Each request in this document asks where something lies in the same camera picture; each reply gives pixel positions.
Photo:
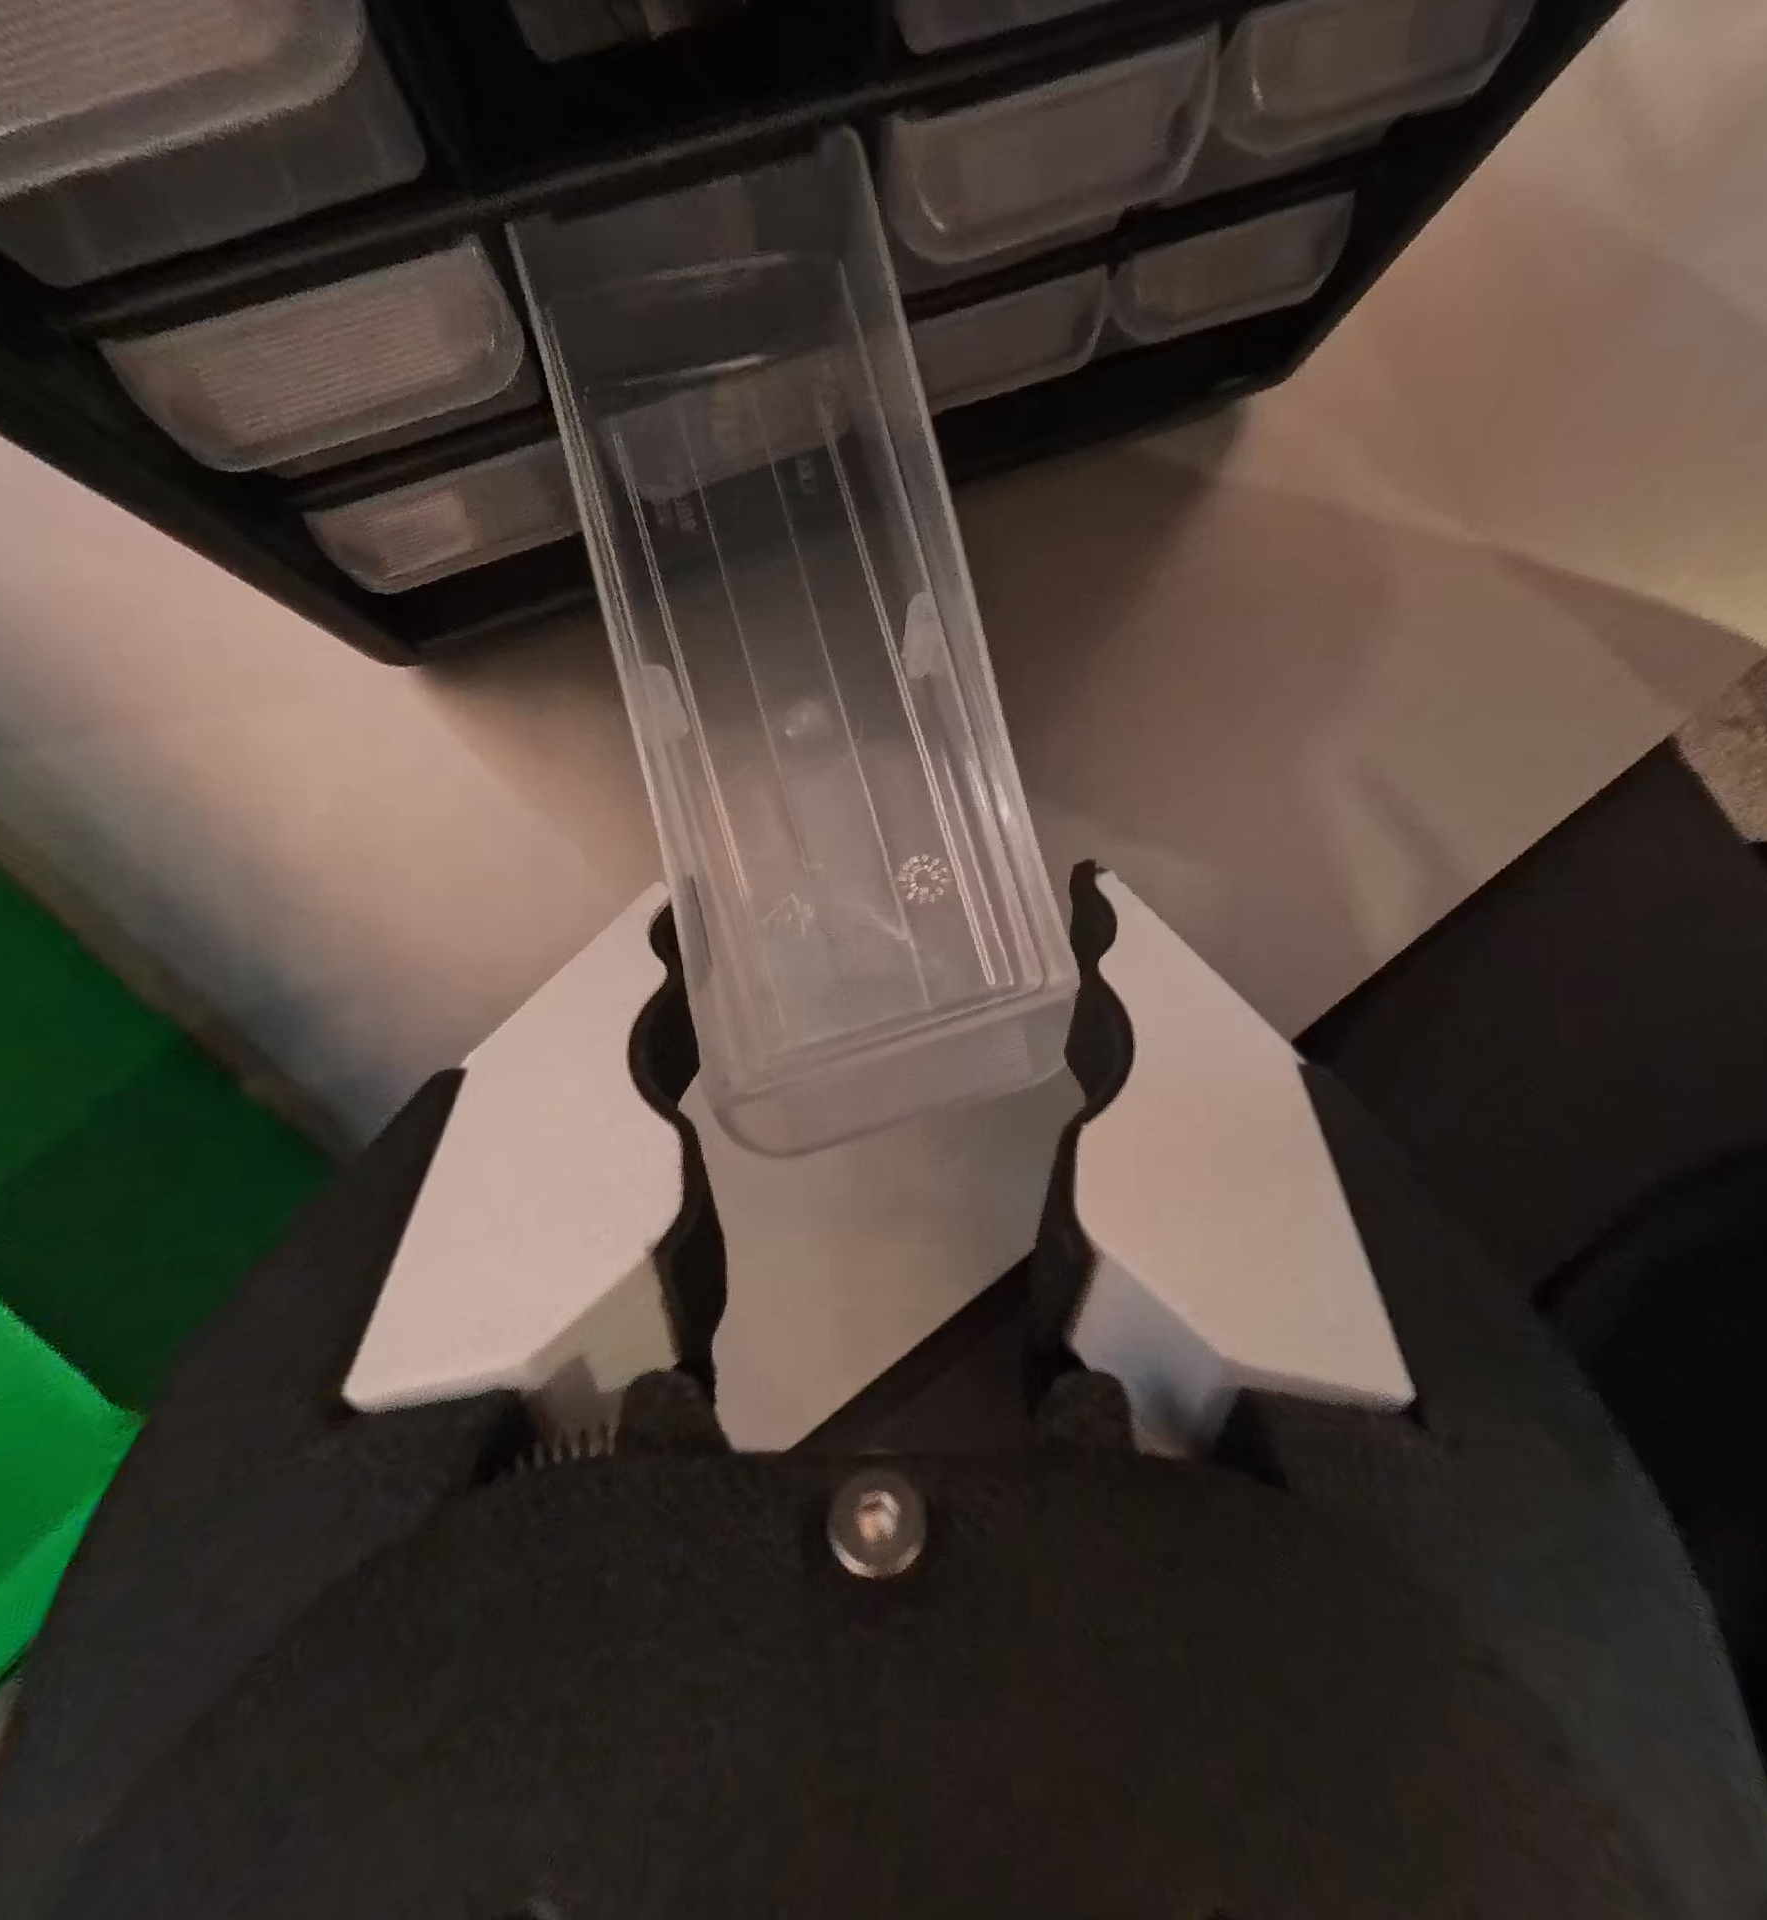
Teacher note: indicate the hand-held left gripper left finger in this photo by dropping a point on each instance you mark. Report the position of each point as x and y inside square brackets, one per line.
[539, 1200]

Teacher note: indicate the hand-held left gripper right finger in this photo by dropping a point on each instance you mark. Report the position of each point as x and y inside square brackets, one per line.
[1229, 1200]

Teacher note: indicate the green plastic bin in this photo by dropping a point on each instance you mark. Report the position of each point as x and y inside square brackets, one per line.
[12, 1350]

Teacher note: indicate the clear plastic drawer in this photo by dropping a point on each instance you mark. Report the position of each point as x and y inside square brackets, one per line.
[809, 629]

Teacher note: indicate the black drawer cabinet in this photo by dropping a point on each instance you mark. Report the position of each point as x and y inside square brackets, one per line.
[463, 151]

